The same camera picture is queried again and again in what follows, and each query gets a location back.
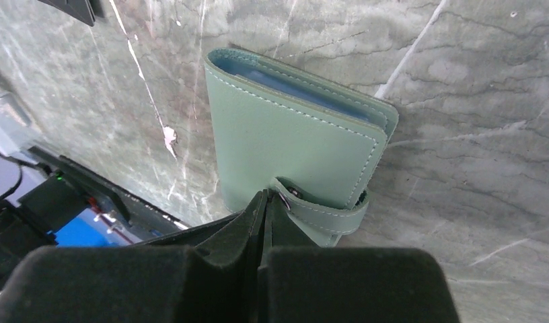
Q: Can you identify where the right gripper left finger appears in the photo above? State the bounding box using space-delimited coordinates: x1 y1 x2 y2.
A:
0 190 268 322

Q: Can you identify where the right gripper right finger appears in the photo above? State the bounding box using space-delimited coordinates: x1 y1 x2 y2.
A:
257 193 460 322

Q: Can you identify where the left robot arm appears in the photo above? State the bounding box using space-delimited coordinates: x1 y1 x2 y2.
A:
0 176 244 296

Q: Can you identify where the green card holder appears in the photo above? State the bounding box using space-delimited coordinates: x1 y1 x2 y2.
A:
205 48 399 247

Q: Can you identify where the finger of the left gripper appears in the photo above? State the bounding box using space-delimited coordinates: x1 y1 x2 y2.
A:
136 211 242 246

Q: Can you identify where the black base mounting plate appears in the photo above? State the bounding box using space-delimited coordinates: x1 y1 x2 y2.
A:
28 146 189 240

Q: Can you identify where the black VIP card stack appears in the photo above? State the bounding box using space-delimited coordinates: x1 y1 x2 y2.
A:
39 0 106 27

